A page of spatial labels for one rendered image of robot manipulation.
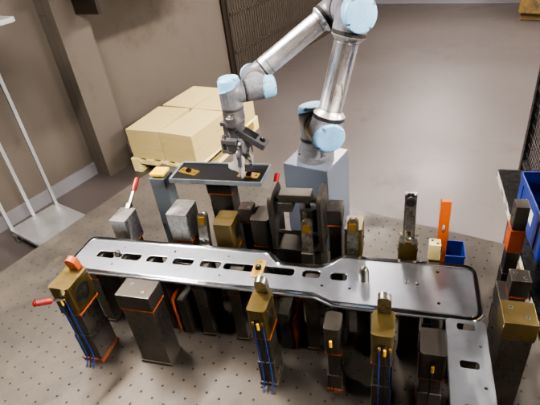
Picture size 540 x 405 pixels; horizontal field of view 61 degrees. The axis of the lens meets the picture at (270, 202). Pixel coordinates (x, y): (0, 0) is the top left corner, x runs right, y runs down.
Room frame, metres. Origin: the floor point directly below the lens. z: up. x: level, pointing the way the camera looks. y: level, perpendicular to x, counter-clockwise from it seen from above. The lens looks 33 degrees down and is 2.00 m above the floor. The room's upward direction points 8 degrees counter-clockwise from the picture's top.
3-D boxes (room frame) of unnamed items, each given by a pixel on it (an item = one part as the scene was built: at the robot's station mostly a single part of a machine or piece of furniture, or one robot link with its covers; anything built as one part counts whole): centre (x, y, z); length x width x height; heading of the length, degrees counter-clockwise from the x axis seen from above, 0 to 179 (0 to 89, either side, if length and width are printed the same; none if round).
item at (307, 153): (1.66, -0.21, 1.15); 0.15 x 0.15 x 0.10
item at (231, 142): (1.49, 0.09, 1.32); 0.09 x 0.08 x 0.12; 65
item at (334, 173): (1.66, -0.21, 0.90); 0.20 x 0.20 x 0.40; 54
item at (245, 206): (1.37, 0.09, 0.90); 0.05 x 0.05 x 0.40; 71
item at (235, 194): (1.53, 0.17, 0.92); 0.10 x 0.08 x 0.45; 71
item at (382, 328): (0.79, -0.25, 0.87); 0.12 x 0.07 x 0.35; 161
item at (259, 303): (0.94, 0.07, 0.87); 0.12 x 0.07 x 0.35; 161
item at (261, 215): (1.35, 0.03, 0.89); 0.12 x 0.07 x 0.38; 161
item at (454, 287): (1.14, 0.09, 1.00); 1.38 x 0.22 x 0.02; 71
